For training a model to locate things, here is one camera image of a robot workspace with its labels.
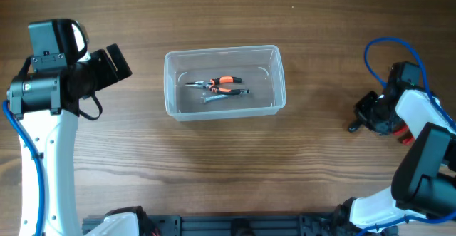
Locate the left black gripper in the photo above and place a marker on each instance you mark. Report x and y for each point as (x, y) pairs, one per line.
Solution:
(109, 74)

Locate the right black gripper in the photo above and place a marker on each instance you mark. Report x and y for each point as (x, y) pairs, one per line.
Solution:
(360, 110)

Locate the black red screwdriver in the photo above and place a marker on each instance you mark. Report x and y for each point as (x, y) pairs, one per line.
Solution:
(354, 126)

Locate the silver socket wrench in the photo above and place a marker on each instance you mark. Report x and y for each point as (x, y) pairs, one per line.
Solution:
(221, 96)

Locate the orange black needle-nose pliers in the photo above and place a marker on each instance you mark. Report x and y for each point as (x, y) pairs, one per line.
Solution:
(213, 85)

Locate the clear plastic container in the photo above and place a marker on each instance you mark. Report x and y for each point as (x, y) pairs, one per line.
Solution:
(259, 67)

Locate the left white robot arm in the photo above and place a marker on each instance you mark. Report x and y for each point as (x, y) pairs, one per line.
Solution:
(43, 108)

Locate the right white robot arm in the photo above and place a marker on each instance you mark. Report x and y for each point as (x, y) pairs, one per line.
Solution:
(419, 191)

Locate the red handled cutters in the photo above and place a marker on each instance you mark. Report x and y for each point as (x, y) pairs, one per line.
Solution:
(404, 134)

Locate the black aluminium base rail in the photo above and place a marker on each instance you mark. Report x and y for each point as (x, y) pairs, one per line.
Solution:
(306, 224)

